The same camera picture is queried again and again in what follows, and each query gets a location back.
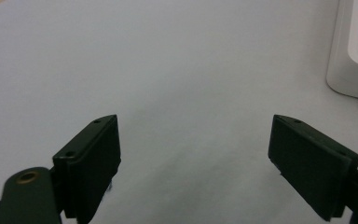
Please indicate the white appliance with blue button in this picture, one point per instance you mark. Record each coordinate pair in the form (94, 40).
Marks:
(354, 46)

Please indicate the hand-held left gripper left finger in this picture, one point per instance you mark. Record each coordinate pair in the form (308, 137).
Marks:
(87, 161)

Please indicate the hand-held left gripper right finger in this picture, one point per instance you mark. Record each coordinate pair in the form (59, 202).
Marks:
(310, 161)

